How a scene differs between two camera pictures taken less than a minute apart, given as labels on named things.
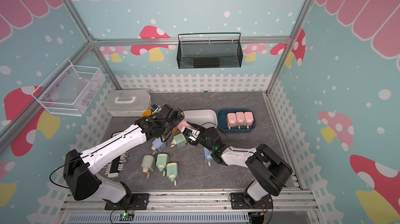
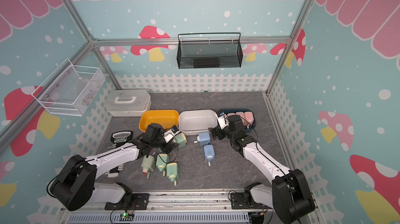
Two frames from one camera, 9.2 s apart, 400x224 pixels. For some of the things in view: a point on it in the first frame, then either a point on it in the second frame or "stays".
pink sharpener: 249,118 stays
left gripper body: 171,125 to 160,142
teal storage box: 222,122 stays
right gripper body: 202,140 to 223,133
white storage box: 206,117 stays
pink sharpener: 240,117 stays
